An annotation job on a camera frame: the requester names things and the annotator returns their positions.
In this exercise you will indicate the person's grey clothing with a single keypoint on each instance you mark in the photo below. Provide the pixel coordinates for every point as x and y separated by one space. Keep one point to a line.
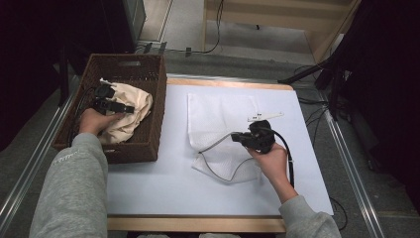
214 236

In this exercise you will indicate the brown wicker basket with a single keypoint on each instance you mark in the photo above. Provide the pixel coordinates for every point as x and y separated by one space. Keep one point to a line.
145 145

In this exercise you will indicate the cream cloth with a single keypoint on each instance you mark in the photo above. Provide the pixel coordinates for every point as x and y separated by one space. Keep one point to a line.
132 125

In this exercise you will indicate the metal floor rail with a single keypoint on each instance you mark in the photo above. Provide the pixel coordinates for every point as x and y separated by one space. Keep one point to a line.
33 155
350 172

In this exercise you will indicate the white mesh laundry bag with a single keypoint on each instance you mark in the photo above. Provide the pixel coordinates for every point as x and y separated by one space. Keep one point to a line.
214 115

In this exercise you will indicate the person's left hand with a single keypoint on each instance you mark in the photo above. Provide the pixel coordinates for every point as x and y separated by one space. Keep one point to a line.
95 122

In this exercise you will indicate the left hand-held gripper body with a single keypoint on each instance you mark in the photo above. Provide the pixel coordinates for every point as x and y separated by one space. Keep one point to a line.
104 99

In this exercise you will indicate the person's right hand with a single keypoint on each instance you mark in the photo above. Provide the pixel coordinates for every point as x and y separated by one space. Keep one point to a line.
275 165

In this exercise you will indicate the dark grey cabinet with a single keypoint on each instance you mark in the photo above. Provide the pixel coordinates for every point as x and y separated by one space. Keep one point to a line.
135 16

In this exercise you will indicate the white board mat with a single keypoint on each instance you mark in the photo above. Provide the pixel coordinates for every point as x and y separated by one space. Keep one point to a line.
165 185

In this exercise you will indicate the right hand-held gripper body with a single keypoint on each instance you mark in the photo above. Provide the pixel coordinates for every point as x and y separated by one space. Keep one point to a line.
261 139

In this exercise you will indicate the light wooden shelf unit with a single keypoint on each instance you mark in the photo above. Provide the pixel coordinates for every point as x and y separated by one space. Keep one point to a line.
251 21

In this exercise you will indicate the black tripod stand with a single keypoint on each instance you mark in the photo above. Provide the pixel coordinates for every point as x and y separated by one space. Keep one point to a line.
303 74

